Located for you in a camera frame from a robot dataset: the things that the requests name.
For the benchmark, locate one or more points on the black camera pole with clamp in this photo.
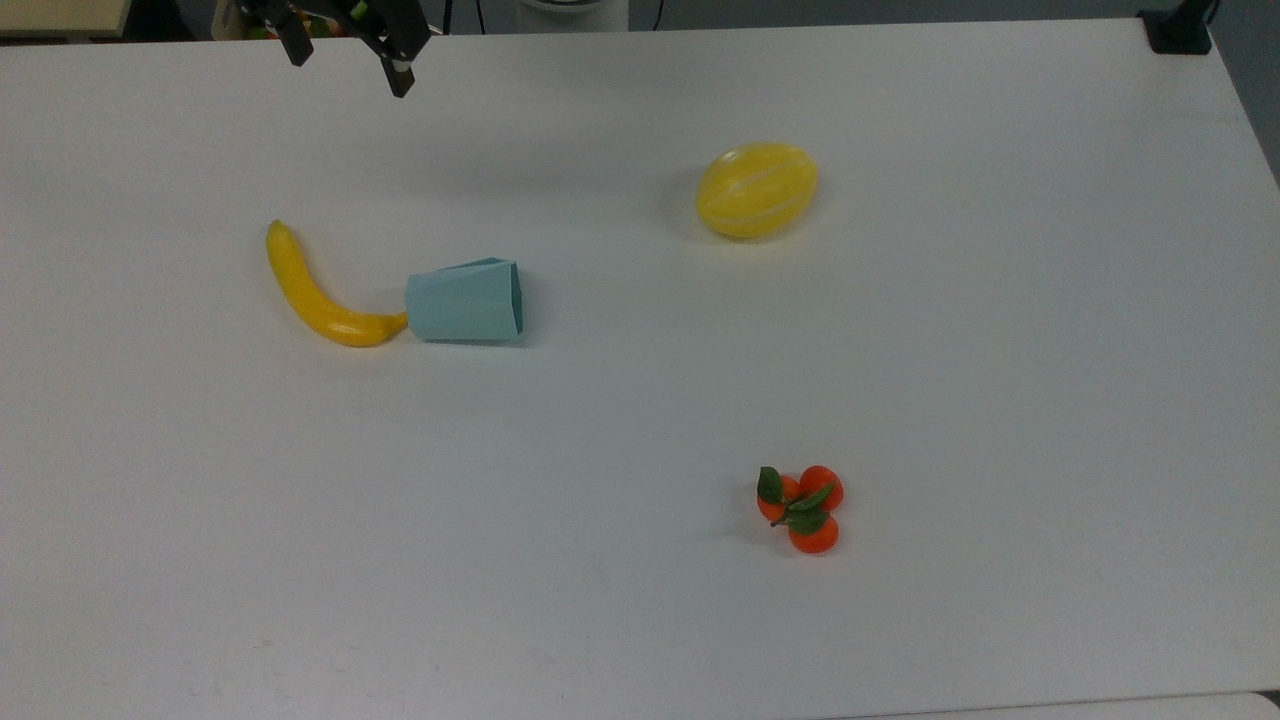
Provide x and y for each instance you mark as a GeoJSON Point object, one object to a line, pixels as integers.
{"type": "Point", "coordinates": [1178, 32]}

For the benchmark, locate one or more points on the orange tangerine cluster with leaves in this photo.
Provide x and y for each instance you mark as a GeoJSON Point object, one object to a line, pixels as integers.
{"type": "Point", "coordinates": [812, 532]}

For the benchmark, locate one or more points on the yellow striped melon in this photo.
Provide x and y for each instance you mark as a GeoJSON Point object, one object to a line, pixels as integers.
{"type": "Point", "coordinates": [756, 190]}

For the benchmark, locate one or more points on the light blue faceted mug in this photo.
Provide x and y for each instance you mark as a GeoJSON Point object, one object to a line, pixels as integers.
{"type": "Point", "coordinates": [465, 302]}

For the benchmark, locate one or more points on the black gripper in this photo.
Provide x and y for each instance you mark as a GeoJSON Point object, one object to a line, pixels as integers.
{"type": "Point", "coordinates": [385, 20]}

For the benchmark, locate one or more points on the yellow banana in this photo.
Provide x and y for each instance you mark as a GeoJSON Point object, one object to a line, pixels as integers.
{"type": "Point", "coordinates": [305, 295]}

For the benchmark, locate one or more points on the wooden desk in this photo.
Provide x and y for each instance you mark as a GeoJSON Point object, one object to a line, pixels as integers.
{"type": "Point", "coordinates": [60, 14]}

